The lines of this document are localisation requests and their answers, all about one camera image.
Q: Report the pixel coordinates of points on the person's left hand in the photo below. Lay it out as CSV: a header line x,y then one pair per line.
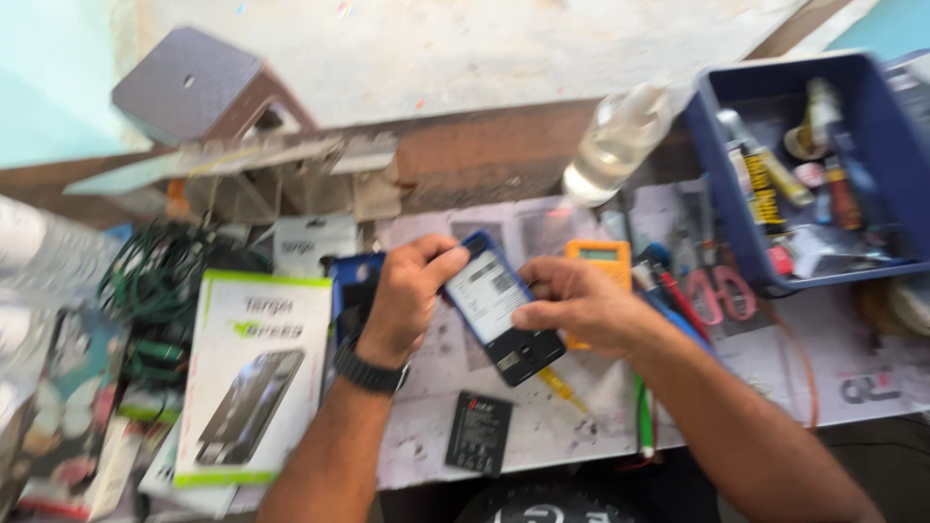
x,y
396,305

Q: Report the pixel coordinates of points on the person's right hand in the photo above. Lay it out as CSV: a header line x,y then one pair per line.
x,y
592,312

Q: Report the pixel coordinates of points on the blue-edged mobile phone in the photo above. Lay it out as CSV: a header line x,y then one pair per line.
x,y
524,357

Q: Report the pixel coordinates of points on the blue phone back cover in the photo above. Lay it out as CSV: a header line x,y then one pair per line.
x,y
356,290

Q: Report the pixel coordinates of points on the yellow multimeter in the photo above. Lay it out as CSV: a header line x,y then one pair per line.
x,y
599,254

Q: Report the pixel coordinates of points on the black wrist watch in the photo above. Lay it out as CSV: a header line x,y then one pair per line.
x,y
367,374

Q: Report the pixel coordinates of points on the red probe pen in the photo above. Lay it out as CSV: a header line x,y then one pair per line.
x,y
679,298

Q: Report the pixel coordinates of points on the white label phone battery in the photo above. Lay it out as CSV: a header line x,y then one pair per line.
x,y
485,298

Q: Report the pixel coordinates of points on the small grey packet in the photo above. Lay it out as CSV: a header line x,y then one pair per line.
x,y
314,247

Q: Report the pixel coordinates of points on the black phone battery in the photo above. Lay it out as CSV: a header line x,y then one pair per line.
x,y
478,433

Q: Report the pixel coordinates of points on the white green screen protector box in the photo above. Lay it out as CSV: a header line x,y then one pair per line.
x,y
247,378

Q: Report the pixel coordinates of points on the clear plastic bottle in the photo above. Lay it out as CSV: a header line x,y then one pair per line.
x,y
617,142

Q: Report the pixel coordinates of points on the wooden scrap rack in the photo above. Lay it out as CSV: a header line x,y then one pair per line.
x,y
276,174

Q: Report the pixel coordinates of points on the blue plastic bin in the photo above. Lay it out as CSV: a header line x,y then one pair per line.
x,y
716,181

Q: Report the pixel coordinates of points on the person's black shirt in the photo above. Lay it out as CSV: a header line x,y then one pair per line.
x,y
574,497

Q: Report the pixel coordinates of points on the yellow black glue tube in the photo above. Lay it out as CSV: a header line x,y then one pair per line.
x,y
759,185

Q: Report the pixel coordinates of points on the small yellow tube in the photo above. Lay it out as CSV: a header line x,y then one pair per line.
x,y
788,181

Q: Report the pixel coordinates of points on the printed paper sheet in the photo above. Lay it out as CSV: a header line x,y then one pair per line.
x,y
835,349

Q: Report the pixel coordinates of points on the tape roll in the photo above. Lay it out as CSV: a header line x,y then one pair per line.
x,y
803,142

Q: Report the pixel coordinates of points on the brown small bottle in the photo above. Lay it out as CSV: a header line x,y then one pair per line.
x,y
843,196

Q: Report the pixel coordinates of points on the brown plastic stool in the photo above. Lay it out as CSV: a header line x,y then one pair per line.
x,y
189,83

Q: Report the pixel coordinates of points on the small white dropper bottle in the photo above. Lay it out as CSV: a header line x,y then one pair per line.
x,y
823,109

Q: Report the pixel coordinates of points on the butterfly print phone case packet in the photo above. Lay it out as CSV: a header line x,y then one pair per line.
x,y
69,414

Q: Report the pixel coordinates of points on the heap of clear plastic packets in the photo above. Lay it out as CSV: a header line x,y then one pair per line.
x,y
36,254

